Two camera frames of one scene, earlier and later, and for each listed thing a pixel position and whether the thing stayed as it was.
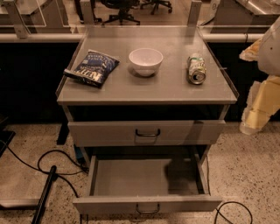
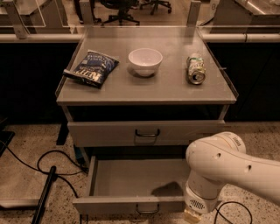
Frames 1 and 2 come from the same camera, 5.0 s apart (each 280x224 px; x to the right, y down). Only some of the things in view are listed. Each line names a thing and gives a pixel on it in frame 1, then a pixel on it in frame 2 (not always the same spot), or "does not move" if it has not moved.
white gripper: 269,55 to 198,200
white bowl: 145,60 does not move
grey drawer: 145,185 does not move
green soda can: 197,68 does not move
